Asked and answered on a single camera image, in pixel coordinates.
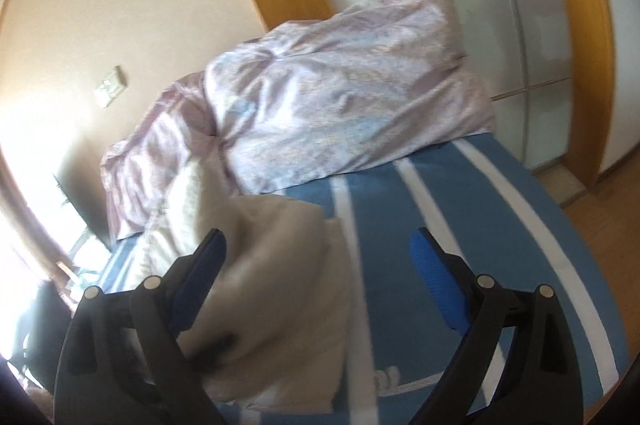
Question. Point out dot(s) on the beige puffer down jacket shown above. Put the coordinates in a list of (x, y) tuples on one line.
[(271, 335)]

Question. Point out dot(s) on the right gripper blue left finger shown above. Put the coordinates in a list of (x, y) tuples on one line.
[(191, 278)]

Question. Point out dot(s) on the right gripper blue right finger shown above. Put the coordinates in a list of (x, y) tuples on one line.
[(447, 277)]

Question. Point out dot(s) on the black flat screen television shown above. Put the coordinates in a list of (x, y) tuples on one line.
[(79, 177)]

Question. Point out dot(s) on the frosted glass sliding door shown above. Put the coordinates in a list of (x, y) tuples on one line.
[(522, 52)]

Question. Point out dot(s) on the white wall light switch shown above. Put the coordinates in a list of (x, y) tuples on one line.
[(111, 87)]

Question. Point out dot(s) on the pink floral pillow near door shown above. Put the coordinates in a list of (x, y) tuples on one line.
[(372, 84)]

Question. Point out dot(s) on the blue white striped bed sheet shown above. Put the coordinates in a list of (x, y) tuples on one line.
[(546, 340)]

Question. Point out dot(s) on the pink floral pillow near wall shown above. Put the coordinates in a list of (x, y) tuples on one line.
[(137, 171)]

